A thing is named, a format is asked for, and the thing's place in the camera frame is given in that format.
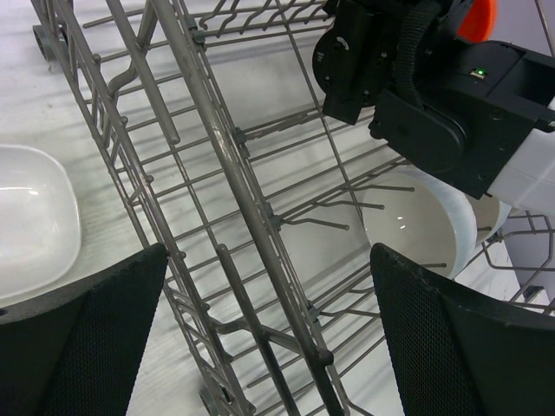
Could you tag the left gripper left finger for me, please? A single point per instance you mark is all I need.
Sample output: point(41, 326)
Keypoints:
point(77, 350)

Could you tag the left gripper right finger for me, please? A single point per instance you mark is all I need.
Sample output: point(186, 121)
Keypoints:
point(455, 351)

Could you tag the white square bowl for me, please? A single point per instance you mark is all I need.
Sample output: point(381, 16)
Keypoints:
point(41, 232)

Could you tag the white round bowl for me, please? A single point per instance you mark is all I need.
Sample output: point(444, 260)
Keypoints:
point(491, 213)
point(422, 218)

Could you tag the grey wire dish rack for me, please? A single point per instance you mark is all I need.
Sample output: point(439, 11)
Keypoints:
point(209, 119)

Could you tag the orange bowl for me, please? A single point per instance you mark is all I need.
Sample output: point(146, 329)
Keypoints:
point(479, 21)

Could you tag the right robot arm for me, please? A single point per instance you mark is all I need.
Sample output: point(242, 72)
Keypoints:
point(476, 114)

